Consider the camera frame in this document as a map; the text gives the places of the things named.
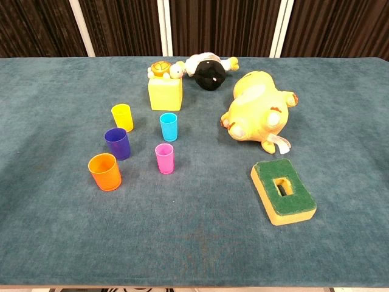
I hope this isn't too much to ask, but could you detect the dark brown slatted partition panel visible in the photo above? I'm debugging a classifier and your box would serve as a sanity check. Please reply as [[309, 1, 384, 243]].
[[168, 0, 282, 58], [78, 0, 164, 58], [281, 0, 389, 61], [0, 0, 89, 59]]

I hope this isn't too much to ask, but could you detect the pink plastic cup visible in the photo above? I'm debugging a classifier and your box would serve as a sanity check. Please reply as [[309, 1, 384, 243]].
[[154, 143, 175, 175]]

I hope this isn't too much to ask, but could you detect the white partition post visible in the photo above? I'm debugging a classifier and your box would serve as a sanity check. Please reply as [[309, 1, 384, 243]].
[[156, 0, 173, 57], [269, 0, 295, 58], [69, 0, 97, 58]]

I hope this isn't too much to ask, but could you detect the small turtle toy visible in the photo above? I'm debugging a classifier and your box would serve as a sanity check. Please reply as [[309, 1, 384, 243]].
[[147, 60, 186, 80]]

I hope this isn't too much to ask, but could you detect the teal velvet table cover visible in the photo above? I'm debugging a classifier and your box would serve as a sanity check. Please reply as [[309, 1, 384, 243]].
[[0, 56, 389, 288]]

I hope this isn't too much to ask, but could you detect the yellow foam cube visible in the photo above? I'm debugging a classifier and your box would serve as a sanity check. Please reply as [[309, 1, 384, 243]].
[[148, 77, 184, 112]]

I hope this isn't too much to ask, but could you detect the orange plastic cup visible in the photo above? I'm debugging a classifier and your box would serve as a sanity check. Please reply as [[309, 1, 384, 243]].
[[88, 153, 123, 192]]

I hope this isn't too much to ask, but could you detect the blue plastic cup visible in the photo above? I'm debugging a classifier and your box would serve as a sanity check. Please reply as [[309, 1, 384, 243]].
[[159, 112, 178, 142]]

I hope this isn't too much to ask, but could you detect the yellow plush animal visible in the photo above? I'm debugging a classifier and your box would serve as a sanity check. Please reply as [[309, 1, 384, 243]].
[[220, 70, 298, 155]]

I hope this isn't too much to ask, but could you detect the black and white plush doll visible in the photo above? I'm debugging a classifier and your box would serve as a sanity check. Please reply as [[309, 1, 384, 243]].
[[182, 52, 239, 91]]

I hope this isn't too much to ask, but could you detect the purple plastic cup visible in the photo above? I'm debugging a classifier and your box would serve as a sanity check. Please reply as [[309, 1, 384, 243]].
[[103, 127, 132, 161]]

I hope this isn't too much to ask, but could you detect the green and yellow sponge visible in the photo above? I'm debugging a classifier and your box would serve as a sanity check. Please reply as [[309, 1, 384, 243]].
[[250, 158, 317, 226]]

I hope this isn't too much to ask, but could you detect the yellow plastic cup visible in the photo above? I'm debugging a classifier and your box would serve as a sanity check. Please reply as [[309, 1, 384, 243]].
[[111, 103, 134, 133]]

